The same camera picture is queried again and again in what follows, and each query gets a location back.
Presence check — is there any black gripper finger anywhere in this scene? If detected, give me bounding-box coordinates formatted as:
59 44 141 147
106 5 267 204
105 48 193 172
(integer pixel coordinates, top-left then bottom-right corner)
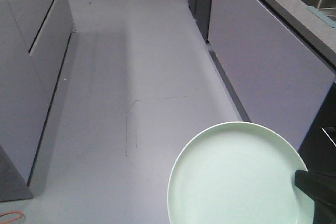
295 170 335 223

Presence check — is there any mint green round plate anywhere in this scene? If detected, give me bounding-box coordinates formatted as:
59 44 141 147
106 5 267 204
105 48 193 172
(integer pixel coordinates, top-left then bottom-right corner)
167 122 314 223

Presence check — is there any teal steel dish rack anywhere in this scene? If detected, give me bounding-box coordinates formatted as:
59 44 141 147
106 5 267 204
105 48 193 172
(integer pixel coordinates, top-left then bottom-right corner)
307 6 335 28

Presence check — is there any grey right sink cabinet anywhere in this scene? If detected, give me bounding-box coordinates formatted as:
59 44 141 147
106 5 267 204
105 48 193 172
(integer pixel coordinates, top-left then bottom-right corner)
208 0 335 149

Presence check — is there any grey left floor cabinet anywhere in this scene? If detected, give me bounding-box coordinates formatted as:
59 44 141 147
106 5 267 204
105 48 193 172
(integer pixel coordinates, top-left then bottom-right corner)
0 0 77 186

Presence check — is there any orange floor cable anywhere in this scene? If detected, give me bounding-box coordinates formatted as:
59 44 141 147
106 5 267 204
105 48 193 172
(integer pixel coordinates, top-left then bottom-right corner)
0 210 26 224

